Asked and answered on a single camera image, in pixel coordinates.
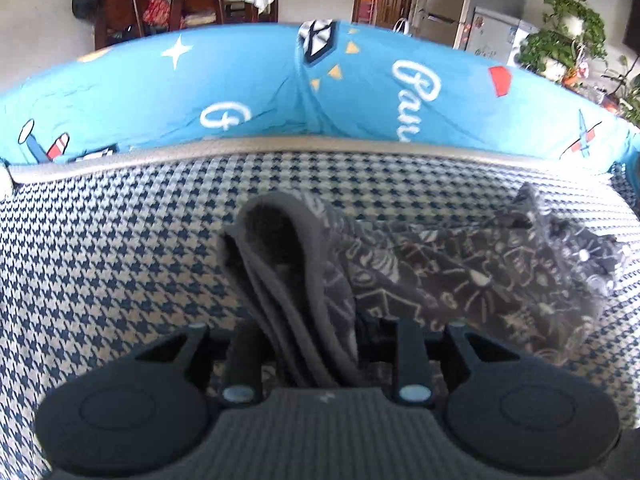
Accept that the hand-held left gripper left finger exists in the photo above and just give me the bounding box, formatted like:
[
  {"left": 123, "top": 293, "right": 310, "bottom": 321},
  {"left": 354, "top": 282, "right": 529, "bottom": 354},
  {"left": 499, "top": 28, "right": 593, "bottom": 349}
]
[{"left": 134, "top": 320, "right": 266, "bottom": 405}]

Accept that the white chest freezer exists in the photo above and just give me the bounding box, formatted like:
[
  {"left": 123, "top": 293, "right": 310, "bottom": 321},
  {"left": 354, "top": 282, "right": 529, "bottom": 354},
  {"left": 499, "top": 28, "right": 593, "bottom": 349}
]
[{"left": 465, "top": 6, "right": 538, "bottom": 66}]

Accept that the grey patterned fleece jacket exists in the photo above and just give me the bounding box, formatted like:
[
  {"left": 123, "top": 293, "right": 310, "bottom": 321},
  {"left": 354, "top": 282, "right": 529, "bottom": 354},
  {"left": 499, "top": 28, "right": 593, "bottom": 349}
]
[{"left": 222, "top": 182, "right": 632, "bottom": 392}]

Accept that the blue cartoon-print quilt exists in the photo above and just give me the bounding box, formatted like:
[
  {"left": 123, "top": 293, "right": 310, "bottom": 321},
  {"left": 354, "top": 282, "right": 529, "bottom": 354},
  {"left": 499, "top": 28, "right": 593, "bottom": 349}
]
[{"left": 0, "top": 19, "right": 640, "bottom": 168}]

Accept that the leafy potted plant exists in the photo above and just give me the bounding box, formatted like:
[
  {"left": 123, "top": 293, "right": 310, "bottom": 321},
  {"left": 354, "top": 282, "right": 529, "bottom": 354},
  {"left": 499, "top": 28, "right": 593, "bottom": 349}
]
[{"left": 517, "top": 0, "right": 608, "bottom": 86}]

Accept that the houndstooth sofa cover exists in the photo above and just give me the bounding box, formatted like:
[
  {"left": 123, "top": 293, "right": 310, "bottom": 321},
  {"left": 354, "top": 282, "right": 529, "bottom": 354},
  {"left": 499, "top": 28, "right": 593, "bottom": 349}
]
[{"left": 0, "top": 140, "right": 640, "bottom": 480}]

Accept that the red floral cloth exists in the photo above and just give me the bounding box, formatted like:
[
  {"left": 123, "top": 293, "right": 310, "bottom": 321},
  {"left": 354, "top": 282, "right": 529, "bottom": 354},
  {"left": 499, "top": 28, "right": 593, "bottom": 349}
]
[{"left": 142, "top": 0, "right": 173, "bottom": 26}]

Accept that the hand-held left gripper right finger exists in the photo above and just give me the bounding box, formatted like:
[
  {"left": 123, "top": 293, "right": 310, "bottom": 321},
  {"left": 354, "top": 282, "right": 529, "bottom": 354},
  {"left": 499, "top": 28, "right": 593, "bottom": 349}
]
[{"left": 357, "top": 316, "right": 516, "bottom": 405}]

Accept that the long-leaf potted plant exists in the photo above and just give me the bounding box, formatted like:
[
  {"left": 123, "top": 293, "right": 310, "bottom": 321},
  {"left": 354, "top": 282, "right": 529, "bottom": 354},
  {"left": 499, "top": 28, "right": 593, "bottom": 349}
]
[{"left": 600, "top": 55, "right": 640, "bottom": 126}]

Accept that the black television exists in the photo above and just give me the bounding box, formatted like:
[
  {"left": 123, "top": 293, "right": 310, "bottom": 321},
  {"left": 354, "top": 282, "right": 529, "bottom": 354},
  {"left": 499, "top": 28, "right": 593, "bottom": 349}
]
[{"left": 622, "top": 0, "right": 640, "bottom": 58}]

